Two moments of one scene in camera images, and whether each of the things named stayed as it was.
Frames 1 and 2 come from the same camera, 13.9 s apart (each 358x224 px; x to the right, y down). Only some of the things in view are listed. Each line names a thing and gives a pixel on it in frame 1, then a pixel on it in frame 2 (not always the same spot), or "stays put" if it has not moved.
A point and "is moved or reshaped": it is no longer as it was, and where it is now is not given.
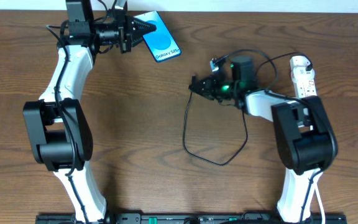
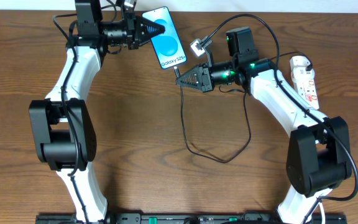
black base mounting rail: x=191 y=218 stays put
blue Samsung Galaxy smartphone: x=161 y=42 is moved or reshaped
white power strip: x=304 y=82 stays put
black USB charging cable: x=271 y=56 -> x=234 y=158
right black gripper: x=212 y=88 -> x=205 y=78
